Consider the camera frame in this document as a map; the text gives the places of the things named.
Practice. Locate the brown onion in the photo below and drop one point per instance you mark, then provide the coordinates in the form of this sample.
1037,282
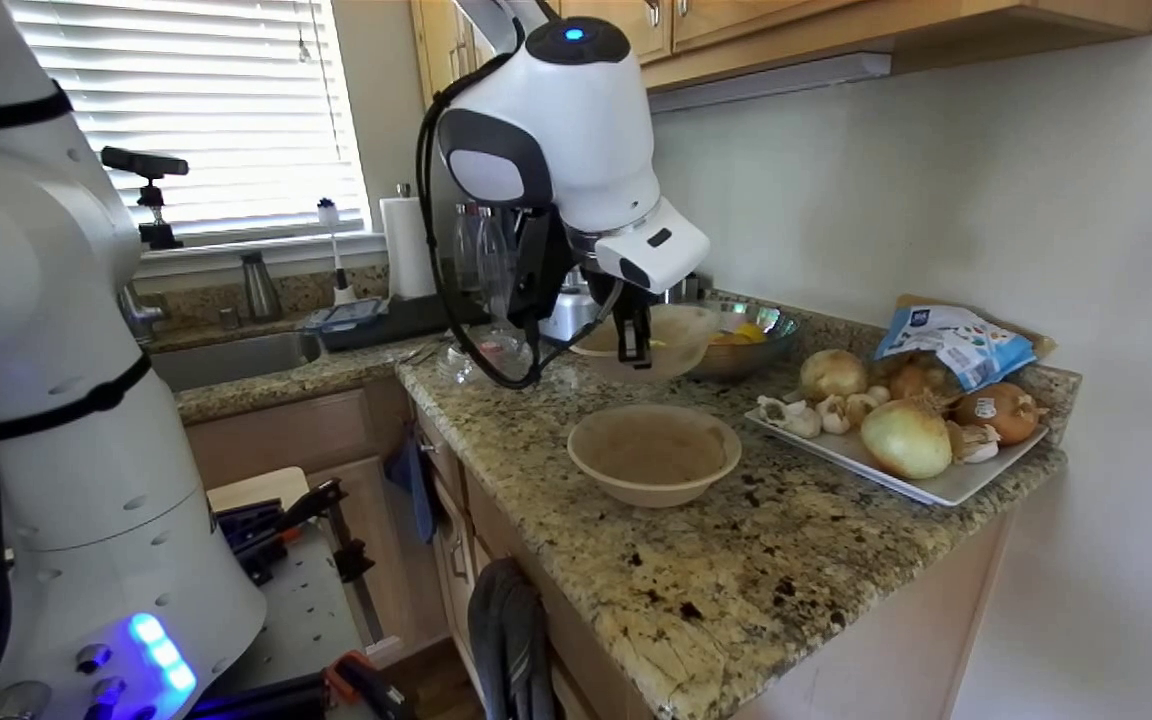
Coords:
923,385
1007,411

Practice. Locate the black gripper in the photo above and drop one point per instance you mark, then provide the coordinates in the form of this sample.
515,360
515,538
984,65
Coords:
621,285

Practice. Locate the white dish brush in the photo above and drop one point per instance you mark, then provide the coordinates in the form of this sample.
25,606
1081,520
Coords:
333,245

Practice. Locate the large yellow onion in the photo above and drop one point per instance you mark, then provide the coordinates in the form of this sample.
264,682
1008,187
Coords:
906,443

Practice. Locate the black clamp tool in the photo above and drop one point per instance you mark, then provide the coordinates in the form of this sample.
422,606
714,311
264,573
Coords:
271,520

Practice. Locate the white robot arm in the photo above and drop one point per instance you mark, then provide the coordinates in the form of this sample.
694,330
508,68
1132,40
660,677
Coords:
58,400

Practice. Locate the red black tool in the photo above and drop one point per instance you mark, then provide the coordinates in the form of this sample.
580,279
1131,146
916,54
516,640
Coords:
363,682

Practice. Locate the under-cabinet light strip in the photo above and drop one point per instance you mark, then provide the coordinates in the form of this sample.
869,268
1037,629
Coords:
770,80

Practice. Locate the clear glass pitcher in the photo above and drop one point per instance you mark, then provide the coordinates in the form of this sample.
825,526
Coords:
483,267

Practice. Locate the grey hanging towel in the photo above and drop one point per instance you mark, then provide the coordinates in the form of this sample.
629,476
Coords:
508,640

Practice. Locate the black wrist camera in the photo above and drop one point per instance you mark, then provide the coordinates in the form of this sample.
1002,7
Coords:
542,263

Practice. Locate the white paper towel roll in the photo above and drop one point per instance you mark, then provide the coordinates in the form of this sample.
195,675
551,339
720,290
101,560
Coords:
404,245

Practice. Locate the light wood upper cabinet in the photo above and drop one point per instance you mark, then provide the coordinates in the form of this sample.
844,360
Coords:
948,35

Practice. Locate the silver faucet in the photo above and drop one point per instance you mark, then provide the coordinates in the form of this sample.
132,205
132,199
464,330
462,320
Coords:
258,285

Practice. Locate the black camera on tripod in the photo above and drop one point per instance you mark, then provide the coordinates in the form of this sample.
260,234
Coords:
146,167

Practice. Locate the white window blind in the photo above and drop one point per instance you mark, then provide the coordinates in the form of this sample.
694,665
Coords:
240,105

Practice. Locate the grey robot table top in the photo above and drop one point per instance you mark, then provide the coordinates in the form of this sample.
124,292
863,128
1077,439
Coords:
303,614

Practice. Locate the steel sink basin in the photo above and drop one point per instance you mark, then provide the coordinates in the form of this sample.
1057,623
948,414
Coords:
230,358

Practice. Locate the beige ceramic bowl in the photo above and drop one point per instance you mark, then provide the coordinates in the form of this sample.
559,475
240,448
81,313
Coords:
654,454
668,348

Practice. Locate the green glass fruit bowl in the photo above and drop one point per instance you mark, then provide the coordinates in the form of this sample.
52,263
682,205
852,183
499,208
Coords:
755,354

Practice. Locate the black dish tray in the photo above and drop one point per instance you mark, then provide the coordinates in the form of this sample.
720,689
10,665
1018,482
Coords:
379,320

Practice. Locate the white rectangular plate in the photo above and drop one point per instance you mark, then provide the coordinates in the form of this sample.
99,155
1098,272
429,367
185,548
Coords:
939,485

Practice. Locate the blue hanging cloth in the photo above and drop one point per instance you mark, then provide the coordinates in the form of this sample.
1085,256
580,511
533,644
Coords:
415,485

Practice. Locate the blue white food bag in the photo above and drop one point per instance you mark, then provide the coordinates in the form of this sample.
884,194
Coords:
958,343

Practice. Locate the small pale onion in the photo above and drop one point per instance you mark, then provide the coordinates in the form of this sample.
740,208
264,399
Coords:
834,374

